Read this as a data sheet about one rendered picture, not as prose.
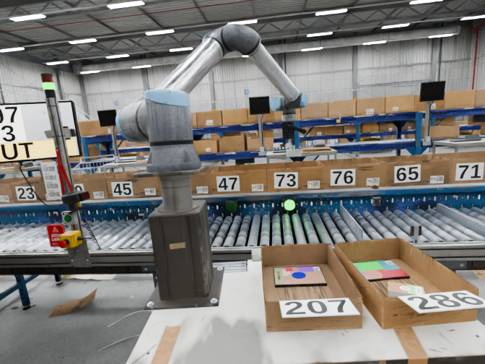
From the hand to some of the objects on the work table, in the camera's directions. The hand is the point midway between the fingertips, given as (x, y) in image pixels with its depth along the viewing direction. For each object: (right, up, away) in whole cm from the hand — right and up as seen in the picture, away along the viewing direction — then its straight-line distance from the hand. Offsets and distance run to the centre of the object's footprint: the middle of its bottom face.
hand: (293, 150), depth 195 cm
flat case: (+16, -57, -85) cm, 104 cm away
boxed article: (+18, -60, -103) cm, 121 cm away
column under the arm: (-56, -63, -85) cm, 120 cm away
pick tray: (-14, -61, -94) cm, 113 cm away
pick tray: (+18, -59, -95) cm, 114 cm away
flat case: (-14, -59, -85) cm, 105 cm away
